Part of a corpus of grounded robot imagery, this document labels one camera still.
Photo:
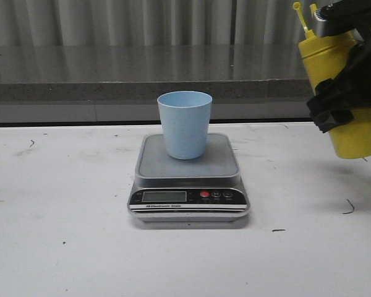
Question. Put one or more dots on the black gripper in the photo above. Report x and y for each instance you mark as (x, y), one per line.
(332, 106)

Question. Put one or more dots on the yellow squeeze bottle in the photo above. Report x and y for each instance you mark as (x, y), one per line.
(336, 54)

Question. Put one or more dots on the light blue plastic cup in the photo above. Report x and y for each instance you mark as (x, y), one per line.
(185, 116)

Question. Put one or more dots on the silver digital kitchen scale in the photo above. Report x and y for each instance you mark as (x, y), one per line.
(207, 189)

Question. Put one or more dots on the grey stone counter ledge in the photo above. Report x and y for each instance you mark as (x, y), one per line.
(97, 84)

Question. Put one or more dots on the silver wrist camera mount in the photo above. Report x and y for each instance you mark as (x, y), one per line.
(322, 25)

